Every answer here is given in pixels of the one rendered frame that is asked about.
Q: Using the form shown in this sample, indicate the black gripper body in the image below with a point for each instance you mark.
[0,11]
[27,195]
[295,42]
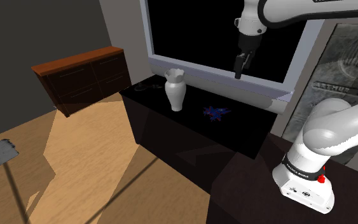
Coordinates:
[248,42]

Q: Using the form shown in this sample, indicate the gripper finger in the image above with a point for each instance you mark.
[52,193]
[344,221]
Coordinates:
[238,66]
[248,59]

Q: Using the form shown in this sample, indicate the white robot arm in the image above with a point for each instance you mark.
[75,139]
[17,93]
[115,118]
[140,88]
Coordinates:
[324,130]

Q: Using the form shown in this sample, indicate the blue and red toy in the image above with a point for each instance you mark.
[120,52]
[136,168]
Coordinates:
[216,112]

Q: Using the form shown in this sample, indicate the white framed window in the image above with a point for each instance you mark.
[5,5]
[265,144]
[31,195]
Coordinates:
[197,34]

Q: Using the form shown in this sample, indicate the white vase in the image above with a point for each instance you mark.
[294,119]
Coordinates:
[175,91]

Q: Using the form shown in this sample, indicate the black cabinet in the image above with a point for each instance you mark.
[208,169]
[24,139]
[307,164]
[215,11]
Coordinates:
[194,139]

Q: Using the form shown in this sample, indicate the small black flat object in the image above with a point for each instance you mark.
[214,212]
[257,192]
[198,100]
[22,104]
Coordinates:
[141,87]

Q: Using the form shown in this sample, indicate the dark robot stand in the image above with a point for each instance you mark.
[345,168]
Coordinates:
[250,189]

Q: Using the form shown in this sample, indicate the brown wooden sideboard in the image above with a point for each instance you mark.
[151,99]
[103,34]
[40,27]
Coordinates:
[82,80]

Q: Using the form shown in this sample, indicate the grey wall picture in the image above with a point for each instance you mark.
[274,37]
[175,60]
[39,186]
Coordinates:
[336,74]

